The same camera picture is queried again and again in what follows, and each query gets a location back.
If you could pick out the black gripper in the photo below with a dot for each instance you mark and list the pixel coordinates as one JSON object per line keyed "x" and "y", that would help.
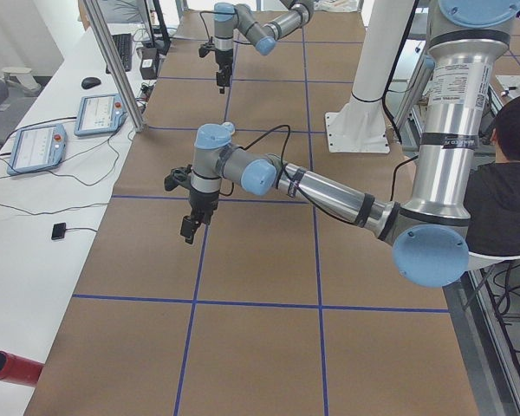
{"x": 223, "y": 60}
{"x": 203, "y": 200}

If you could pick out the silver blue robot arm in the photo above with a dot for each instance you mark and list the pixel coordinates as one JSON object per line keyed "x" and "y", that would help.
{"x": 229, "y": 17}
{"x": 427, "y": 232}

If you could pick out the black box on desk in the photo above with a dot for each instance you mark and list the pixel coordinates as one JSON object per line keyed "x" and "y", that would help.
{"x": 149, "y": 63}

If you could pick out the black keyboard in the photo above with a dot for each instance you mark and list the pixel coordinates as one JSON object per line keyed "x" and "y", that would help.
{"x": 124, "y": 47}

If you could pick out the small black puck device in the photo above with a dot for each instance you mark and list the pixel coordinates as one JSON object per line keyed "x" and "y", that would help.
{"x": 58, "y": 231}

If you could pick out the black computer mouse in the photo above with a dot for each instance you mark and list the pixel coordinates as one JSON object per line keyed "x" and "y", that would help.
{"x": 90, "y": 82}

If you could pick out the teach pendant far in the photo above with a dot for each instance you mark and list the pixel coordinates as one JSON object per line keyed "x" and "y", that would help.
{"x": 99, "y": 114}

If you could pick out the teach pendant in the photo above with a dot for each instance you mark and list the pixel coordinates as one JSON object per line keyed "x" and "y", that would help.
{"x": 99, "y": 114}
{"x": 37, "y": 149}

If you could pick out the teach pendant near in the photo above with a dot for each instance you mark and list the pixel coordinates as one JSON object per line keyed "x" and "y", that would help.
{"x": 37, "y": 149}

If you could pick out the red cylinder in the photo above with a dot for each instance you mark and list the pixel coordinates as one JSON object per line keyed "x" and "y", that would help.
{"x": 19, "y": 370}

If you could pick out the white chair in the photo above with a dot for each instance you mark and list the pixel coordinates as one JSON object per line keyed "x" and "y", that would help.
{"x": 479, "y": 261}

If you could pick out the person in black shirt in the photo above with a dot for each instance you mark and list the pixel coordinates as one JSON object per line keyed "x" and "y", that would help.
{"x": 492, "y": 194}

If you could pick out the aluminium frame post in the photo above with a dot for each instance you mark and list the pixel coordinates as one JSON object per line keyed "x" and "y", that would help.
{"x": 114, "y": 64}

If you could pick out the white camera pedestal base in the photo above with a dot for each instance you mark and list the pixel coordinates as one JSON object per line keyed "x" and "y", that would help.
{"x": 360, "y": 126}

